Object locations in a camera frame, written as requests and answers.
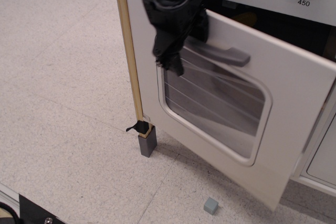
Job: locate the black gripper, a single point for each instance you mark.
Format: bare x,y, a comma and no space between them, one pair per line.
174,21

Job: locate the grey oven door handle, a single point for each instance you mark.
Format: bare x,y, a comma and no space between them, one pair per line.
197,51

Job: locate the white toy oven door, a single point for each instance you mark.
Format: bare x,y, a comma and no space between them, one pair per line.
231,103

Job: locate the yellow toy corn cob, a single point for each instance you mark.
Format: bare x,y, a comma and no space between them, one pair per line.
247,18

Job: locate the black tape piece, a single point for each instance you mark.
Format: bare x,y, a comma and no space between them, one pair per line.
140,126

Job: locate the grey leg foot cap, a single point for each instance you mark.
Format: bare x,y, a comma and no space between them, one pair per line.
148,145

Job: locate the small grey cube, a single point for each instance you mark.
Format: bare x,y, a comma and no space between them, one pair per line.
210,206

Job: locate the white lower right door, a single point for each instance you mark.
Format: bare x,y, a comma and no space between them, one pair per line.
320,163

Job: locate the wooden corner leg post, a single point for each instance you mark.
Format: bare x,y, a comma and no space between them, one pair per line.
129,51

